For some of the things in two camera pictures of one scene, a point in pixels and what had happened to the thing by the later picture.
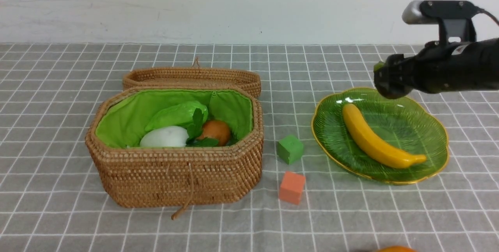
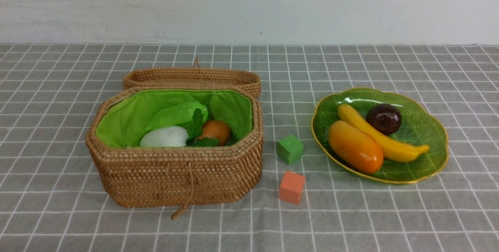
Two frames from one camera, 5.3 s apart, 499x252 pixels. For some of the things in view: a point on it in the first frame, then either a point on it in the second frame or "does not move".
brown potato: [216, 129] does not move
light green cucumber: [179, 114] does not move
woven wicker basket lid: [248, 81] does not move
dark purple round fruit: [392, 82] to [385, 118]
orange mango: [397, 249] to [355, 148]
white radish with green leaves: [170, 136] does not move
